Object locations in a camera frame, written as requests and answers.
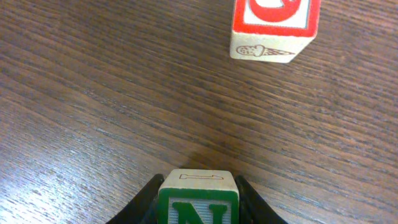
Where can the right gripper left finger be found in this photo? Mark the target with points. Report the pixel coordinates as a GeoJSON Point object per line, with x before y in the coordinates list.
{"type": "Point", "coordinates": [142, 209]}

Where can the red O wooden block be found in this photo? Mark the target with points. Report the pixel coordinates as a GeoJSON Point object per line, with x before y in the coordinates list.
{"type": "Point", "coordinates": [273, 31]}

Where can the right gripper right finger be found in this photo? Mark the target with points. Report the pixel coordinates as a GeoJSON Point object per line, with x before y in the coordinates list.
{"type": "Point", "coordinates": [253, 209]}

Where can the green N wooden block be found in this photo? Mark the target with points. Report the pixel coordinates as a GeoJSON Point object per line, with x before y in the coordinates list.
{"type": "Point", "coordinates": [198, 196]}

